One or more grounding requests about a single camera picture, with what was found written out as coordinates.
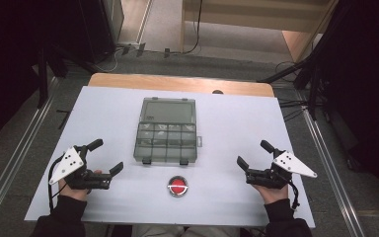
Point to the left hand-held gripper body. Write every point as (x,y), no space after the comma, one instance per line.
(79,171)

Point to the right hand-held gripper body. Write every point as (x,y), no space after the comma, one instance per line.
(278,171)

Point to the person's left hand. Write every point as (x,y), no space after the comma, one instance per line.
(74,191)

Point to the person's right hand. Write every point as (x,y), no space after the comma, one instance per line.
(271,194)

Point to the white table board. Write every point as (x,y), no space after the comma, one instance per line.
(112,184)

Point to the clear grey compartment box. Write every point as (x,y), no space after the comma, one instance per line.
(166,130)

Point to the red round button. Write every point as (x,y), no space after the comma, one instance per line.
(178,186)

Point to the wooden table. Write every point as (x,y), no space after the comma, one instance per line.
(177,83)

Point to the dark cabinet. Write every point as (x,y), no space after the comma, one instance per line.
(92,26)

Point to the metal floor rail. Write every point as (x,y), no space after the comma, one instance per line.
(332,171)
(16,151)

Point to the wooden furniture frame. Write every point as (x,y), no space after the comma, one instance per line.
(253,16)

